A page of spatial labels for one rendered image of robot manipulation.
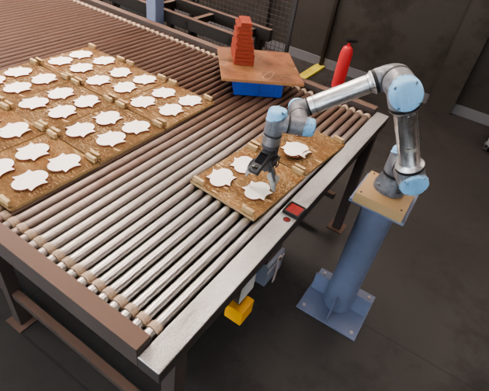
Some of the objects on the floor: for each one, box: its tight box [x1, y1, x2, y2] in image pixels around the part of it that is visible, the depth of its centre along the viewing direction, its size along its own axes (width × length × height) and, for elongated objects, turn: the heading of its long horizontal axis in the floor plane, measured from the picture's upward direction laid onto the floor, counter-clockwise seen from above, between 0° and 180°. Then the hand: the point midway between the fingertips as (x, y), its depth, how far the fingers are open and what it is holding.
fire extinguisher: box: [326, 38, 358, 88], centre depth 476 cm, size 27×27×63 cm
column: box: [297, 173, 419, 341], centre depth 225 cm, size 38×38×87 cm
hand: (258, 185), depth 174 cm, fingers open, 14 cm apart
